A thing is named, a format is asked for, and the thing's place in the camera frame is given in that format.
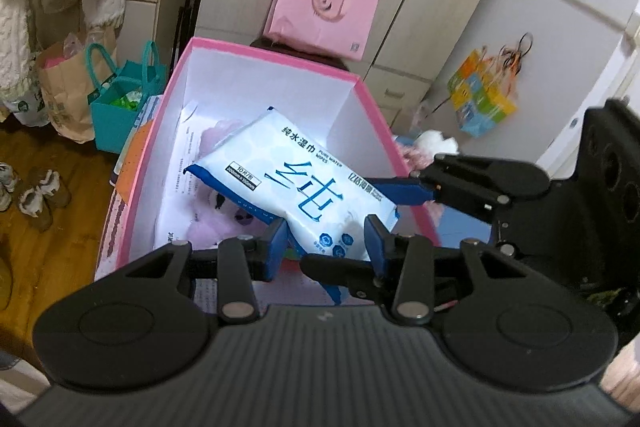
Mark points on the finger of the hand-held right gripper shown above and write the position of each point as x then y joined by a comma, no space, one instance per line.
402,193
340,272

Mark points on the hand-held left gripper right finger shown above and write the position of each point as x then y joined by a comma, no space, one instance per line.
376,242

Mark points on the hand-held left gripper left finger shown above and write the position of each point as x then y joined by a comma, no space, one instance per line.
277,252

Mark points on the purple plush toy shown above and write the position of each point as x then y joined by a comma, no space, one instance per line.
220,217

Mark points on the blue white wet wipes pack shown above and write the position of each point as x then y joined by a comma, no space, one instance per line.
295,177

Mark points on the pink cardboard box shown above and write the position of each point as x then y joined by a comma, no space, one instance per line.
360,127

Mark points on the white fluffy plush toy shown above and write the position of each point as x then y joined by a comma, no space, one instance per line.
437,141

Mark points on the colourful hanging bag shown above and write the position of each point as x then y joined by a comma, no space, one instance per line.
482,102

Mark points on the printed paper sheet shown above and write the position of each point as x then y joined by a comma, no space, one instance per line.
180,157

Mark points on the white door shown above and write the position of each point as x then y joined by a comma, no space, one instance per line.
620,52

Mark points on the orange flat folder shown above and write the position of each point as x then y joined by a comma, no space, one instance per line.
137,152

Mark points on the black suitcase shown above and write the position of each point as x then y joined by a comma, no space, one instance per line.
300,51

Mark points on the teal gift bag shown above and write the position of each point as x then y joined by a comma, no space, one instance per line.
125,112

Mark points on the brown fuzzy shoe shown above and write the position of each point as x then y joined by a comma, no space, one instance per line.
52,187
36,209

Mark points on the brown paper bag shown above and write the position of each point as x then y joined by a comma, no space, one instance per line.
65,97

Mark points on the white sneaker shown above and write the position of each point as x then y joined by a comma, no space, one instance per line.
7,187

